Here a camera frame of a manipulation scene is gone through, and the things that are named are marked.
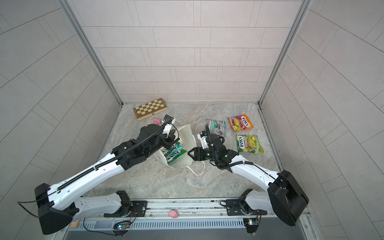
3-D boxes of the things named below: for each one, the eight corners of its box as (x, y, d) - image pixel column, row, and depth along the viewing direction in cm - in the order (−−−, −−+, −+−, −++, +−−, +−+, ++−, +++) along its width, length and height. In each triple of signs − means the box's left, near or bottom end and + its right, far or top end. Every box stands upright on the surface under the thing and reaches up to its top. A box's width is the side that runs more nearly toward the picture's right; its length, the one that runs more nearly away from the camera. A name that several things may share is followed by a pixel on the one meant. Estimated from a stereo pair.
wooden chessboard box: (137, 121, 107) (136, 118, 105) (133, 111, 113) (132, 108, 111) (167, 109, 115) (167, 106, 112) (162, 100, 121) (161, 97, 119)
